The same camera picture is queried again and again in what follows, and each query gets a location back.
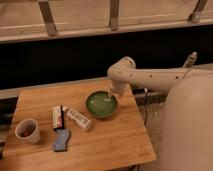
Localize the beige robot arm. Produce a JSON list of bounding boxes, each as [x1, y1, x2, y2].
[[107, 57, 213, 171]]

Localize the middle metal railing post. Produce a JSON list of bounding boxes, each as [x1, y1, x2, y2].
[[109, 0, 119, 31]]

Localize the white plastic bottle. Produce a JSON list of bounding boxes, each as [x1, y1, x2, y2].
[[62, 106, 92, 131]]

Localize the white paper cup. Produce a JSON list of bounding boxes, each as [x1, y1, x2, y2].
[[15, 119, 41, 144]]

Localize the metal railing post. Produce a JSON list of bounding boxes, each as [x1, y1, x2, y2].
[[109, 0, 119, 31], [38, 0, 57, 36], [188, 0, 208, 23]]

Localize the small bottle on ledge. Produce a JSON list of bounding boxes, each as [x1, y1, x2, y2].
[[183, 52, 197, 68]]

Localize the blue sponge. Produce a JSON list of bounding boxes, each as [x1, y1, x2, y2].
[[53, 129, 70, 152]]

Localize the green bowl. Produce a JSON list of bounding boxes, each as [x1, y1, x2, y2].
[[86, 91, 117, 119]]

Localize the right metal railing post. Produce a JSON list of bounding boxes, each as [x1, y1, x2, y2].
[[188, 0, 208, 23]]

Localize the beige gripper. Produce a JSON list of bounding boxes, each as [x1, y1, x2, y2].
[[108, 84, 126, 98]]

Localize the left metal railing post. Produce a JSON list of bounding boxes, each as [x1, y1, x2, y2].
[[38, 0, 57, 36]]

